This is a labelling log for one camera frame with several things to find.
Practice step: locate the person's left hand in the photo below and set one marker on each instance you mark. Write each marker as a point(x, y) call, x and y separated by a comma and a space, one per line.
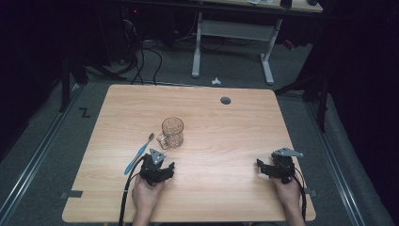
point(146, 196)

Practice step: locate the grey tape strip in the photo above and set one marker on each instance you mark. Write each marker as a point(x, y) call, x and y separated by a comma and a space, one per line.
point(73, 194)
point(310, 192)

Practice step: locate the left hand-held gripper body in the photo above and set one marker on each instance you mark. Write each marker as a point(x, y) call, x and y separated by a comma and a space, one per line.
point(150, 171)

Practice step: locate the person's right hand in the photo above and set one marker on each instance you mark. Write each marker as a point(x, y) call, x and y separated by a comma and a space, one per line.
point(288, 194)

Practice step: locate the black metal stand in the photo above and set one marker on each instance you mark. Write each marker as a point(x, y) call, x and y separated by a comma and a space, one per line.
point(321, 103)
point(65, 88)

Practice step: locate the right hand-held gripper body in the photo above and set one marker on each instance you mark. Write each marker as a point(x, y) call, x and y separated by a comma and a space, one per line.
point(284, 166)

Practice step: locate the desk with white legs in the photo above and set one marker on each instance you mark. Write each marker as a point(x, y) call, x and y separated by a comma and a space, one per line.
point(232, 29)

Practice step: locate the blue toothbrush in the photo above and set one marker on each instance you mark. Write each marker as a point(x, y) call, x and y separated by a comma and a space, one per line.
point(138, 155)

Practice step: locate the black object on desk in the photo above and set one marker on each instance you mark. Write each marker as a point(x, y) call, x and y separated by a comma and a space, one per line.
point(285, 3)

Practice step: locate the small white floor object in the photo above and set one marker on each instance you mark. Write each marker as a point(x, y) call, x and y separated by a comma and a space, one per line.
point(216, 81)

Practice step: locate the metal floor rail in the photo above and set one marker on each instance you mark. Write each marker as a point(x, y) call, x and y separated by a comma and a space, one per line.
point(340, 175)
point(31, 164)

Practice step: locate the small red floor object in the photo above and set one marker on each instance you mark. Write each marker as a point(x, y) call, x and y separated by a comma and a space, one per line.
point(289, 44)

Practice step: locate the clear glass mug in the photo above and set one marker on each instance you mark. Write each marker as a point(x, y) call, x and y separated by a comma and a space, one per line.
point(172, 133)

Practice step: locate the grey round table grommet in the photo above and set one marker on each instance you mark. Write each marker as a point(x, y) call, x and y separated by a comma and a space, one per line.
point(225, 100)

